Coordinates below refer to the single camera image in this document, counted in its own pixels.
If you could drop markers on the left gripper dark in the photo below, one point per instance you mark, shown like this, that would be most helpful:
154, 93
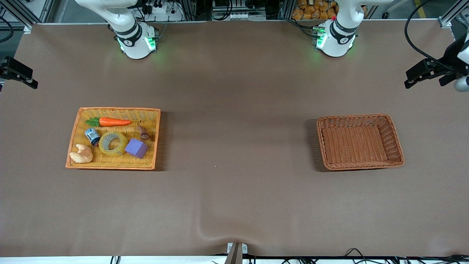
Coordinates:
450, 57

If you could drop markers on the yellow tape roll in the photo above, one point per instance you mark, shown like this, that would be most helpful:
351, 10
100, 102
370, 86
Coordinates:
104, 146

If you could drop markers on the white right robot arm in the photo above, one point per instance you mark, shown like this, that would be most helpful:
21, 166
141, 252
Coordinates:
132, 40

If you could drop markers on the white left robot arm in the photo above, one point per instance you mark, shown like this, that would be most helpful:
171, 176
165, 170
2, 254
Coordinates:
337, 40

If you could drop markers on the small jar black lid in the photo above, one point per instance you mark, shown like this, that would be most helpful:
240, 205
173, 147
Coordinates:
92, 136

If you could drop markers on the toy croissant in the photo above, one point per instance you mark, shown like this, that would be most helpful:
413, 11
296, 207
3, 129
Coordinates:
82, 156

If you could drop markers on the orange toy carrot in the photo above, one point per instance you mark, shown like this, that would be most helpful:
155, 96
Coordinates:
113, 122

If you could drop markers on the brown wicker basket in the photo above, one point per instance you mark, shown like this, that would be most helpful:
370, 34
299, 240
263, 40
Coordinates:
359, 143

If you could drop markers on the yellow wicker basket orange rim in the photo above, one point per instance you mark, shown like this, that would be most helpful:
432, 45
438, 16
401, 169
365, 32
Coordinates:
113, 161

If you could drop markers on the brown toy root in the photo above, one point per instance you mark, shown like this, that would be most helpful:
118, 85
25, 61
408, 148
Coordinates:
143, 132

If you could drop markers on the purple foam cube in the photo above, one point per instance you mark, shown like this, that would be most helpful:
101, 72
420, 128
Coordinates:
136, 148

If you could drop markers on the bag of orange toys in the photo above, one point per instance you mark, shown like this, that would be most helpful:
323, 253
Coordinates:
311, 11

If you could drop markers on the large white power strip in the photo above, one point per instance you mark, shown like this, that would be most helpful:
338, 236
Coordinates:
172, 16

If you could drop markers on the small white power strip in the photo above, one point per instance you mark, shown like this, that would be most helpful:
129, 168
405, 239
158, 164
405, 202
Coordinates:
242, 16

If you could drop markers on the brown table cover sheet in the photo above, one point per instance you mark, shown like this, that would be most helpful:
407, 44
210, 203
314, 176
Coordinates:
234, 110

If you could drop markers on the aluminium frame profile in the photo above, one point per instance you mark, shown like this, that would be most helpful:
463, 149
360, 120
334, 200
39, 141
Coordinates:
452, 14
16, 13

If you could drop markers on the metal table clamp bracket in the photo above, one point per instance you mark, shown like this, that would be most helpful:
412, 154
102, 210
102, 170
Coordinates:
244, 249

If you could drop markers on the brown camera pole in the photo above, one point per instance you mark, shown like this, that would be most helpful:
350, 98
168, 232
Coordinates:
234, 256

